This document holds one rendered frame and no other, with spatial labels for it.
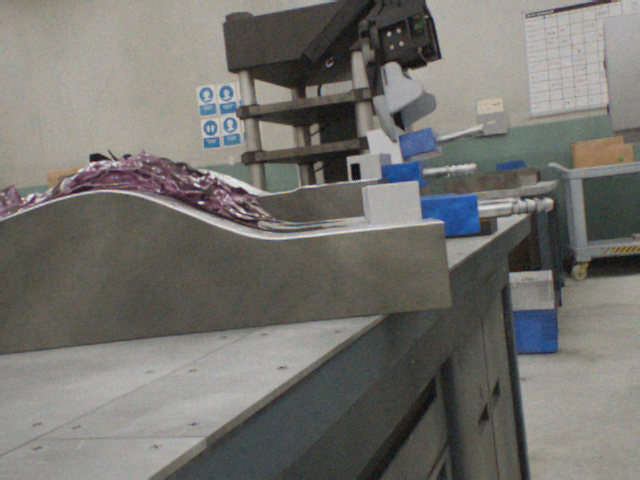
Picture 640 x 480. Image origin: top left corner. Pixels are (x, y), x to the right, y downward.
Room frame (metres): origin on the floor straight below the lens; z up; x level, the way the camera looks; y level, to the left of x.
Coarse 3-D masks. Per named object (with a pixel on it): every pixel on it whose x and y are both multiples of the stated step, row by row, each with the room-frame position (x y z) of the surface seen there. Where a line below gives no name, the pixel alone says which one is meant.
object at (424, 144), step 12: (372, 132) 0.97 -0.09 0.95; (396, 132) 0.96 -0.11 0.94; (420, 132) 0.95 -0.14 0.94; (432, 132) 0.95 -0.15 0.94; (456, 132) 0.95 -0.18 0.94; (468, 132) 0.95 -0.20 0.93; (480, 132) 0.95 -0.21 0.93; (372, 144) 0.97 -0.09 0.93; (384, 144) 0.96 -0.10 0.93; (396, 144) 0.96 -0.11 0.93; (408, 144) 0.96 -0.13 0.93; (420, 144) 0.95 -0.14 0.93; (432, 144) 0.95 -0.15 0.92; (444, 144) 0.96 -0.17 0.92; (396, 156) 0.96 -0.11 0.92; (408, 156) 0.96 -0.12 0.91; (420, 156) 0.97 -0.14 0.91; (432, 156) 0.98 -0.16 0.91
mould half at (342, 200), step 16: (64, 176) 0.93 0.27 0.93; (224, 176) 1.13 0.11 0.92; (256, 192) 1.10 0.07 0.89; (288, 192) 0.84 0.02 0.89; (304, 192) 0.83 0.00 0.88; (320, 192) 0.83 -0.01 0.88; (336, 192) 0.82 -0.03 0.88; (352, 192) 0.82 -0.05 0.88; (272, 208) 0.85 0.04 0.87; (288, 208) 0.84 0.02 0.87; (304, 208) 0.83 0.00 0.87; (320, 208) 0.83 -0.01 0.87; (336, 208) 0.82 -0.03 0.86; (352, 208) 0.82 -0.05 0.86
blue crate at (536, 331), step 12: (516, 312) 3.96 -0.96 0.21; (528, 312) 3.94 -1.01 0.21; (540, 312) 3.92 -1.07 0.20; (552, 312) 3.91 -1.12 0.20; (516, 324) 3.96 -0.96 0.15; (528, 324) 3.94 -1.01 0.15; (540, 324) 3.93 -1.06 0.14; (552, 324) 3.91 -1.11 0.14; (516, 336) 3.96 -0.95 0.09; (528, 336) 3.95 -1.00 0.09; (540, 336) 3.93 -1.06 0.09; (552, 336) 3.91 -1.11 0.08; (528, 348) 3.95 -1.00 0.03; (540, 348) 3.93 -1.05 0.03; (552, 348) 3.91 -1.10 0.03
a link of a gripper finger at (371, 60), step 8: (368, 40) 0.96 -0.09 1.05; (368, 48) 0.96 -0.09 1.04; (376, 48) 0.97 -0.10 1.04; (368, 56) 0.95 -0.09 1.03; (376, 56) 0.96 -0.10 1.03; (368, 64) 0.95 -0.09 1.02; (376, 64) 0.96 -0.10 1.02; (368, 72) 0.95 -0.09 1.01; (376, 72) 0.95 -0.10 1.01; (368, 80) 0.95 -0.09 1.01; (376, 80) 0.95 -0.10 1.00; (376, 88) 0.95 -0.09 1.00
